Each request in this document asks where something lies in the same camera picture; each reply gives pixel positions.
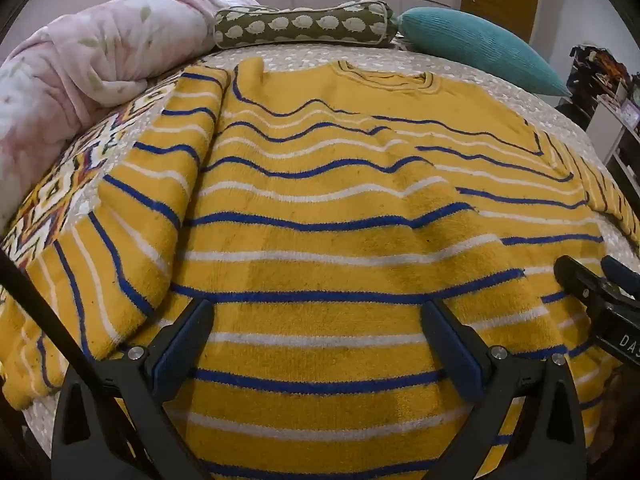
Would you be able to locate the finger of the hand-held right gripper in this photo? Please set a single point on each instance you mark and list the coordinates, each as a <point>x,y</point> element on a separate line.
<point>575,275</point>
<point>619,271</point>

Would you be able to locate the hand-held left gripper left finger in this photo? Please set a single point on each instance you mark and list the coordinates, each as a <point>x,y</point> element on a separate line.
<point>177,342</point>

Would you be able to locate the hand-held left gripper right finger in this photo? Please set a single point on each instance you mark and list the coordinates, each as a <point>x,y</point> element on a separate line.
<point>452,347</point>

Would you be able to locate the yellow striped sweater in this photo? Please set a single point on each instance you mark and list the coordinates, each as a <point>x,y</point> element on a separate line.
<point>325,210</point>

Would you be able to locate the cluttered white shelf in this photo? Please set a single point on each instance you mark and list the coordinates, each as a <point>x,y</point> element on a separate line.
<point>610,110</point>

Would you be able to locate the teal ribbed pillow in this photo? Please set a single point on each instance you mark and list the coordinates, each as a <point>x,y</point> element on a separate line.
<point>475,45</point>

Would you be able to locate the pink floral blanket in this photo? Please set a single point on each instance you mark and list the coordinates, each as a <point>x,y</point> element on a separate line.
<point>100,60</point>

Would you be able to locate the beige dotted bedspread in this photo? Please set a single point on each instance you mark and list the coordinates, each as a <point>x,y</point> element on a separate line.
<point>295,56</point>

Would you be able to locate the olive sheep-print bolster pillow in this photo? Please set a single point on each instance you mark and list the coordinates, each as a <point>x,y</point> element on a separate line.
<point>300,25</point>

